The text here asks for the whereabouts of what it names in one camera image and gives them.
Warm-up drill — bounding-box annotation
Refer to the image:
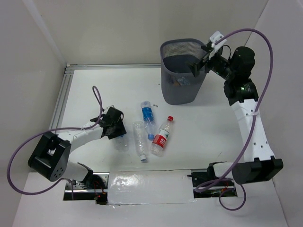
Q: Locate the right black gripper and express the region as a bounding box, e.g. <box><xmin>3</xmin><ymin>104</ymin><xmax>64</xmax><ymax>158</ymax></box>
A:
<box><xmin>185</xmin><ymin>44</ymin><xmax>235</xmax><ymax>80</ymax></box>

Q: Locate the blue label bottle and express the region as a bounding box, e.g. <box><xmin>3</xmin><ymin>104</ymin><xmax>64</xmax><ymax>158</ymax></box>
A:
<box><xmin>114</xmin><ymin>135</ymin><xmax>129</xmax><ymax>152</ymax></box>
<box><xmin>141</xmin><ymin>101</ymin><xmax>156</xmax><ymax>141</ymax></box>

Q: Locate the green label plastic bottle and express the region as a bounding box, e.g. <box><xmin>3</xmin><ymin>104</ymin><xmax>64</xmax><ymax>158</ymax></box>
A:
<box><xmin>173</xmin><ymin>77</ymin><xmax>190</xmax><ymax>86</ymax></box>

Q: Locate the red label bottle red cap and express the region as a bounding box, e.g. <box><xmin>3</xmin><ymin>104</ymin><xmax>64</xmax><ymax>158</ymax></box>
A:
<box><xmin>151</xmin><ymin>116</ymin><xmax>174</xmax><ymax>157</ymax></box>

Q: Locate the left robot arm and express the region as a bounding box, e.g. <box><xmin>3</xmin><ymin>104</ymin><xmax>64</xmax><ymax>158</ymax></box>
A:
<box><xmin>28</xmin><ymin>106</ymin><xmax>126</xmax><ymax>182</ymax></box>

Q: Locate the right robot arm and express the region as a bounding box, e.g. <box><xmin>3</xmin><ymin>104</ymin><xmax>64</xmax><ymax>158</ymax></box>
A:
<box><xmin>187</xmin><ymin>42</ymin><xmax>284</xmax><ymax>185</ymax></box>

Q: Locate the grey mesh waste bin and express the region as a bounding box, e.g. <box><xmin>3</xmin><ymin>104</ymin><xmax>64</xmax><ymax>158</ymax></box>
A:
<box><xmin>160</xmin><ymin>38</ymin><xmax>206</xmax><ymax>105</ymax></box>

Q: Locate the clear crushed bottle blue cap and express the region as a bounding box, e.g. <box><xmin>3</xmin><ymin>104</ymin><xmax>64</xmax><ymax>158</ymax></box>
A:
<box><xmin>133</xmin><ymin>121</ymin><xmax>148</xmax><ymax>163</ymax></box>

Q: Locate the white front cover panel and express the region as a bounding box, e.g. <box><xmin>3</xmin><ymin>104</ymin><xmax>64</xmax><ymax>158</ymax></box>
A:
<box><xmin>107</xmin><ymin>170</ymin><xmax>195</xmax><ymax>205</ymax></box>

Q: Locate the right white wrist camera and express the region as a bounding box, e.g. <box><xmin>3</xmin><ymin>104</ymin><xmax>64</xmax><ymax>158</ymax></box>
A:
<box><xmin>209</xmin><ymin>31</ymin><xmax>227</xmax><ymax>58</ymax></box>

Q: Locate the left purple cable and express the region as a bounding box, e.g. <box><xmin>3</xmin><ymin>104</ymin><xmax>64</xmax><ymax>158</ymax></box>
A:
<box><xmin>6</xmin><ymin>85</ymin><xmax>107</xmax><ymax>196</ymax></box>

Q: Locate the purple cable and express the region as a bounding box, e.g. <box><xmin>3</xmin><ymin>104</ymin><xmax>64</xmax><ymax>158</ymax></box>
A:
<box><xmin>195</xmin><ymin>28</ymin><xmax>273</xmax><ymax>211</ymax></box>
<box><xmin>6</xmin><ymin>85</ymin><xmax>107</xmax><ymax>196</ymax></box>

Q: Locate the aluminium frame rail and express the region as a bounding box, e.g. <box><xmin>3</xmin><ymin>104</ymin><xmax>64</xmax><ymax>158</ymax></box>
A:
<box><xmin>39</xmin><ymin>63</ymin><xmax>235</xmax><ymax>166</ymax></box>

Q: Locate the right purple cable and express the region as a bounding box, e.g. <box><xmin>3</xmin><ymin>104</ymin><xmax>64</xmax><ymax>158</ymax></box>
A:
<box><xmin>195</xmin><ymin>28</ymin><xmax>273</xmax><ymax>211</ymax></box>

